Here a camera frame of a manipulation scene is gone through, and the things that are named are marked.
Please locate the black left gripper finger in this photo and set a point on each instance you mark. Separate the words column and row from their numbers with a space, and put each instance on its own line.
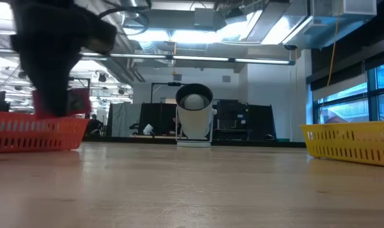
column 54, row 82

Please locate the black track spotlight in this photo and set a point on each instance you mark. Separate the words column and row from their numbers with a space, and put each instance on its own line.
column 102, row 77

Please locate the orange plastic basket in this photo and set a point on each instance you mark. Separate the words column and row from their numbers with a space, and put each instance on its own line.
column 36, row 136

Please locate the person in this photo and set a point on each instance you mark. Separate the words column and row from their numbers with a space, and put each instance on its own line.
column 94, row 126

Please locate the grey curtain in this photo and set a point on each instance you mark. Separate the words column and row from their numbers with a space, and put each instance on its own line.
column 125, row 120

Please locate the black partition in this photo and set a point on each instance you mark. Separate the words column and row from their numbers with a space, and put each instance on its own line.
column 153, row 111

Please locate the white paper object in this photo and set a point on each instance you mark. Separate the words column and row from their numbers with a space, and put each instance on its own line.
column 148, row 129

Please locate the grey ceiling box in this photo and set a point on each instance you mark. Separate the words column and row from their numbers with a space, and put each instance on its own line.
column 204, row 17

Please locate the black equipment cabinet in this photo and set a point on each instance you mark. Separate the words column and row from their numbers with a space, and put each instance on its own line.
column 242, row 120

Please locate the long LED light bar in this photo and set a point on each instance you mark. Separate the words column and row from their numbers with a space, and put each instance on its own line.
column 261, row 60

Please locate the small black dome object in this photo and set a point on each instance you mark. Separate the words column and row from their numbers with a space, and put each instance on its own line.
column 269, row 137

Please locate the yellow plastic basket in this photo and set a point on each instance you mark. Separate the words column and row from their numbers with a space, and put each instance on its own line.
column 346, row 142

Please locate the black frame stand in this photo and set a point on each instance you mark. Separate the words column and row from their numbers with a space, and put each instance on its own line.
column 174, row 84

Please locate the black aluminium table frame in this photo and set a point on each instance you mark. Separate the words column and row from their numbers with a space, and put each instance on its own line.
column 242, row 143

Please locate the large glass window wall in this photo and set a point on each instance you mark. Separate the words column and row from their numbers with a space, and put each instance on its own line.
column 381, row 107

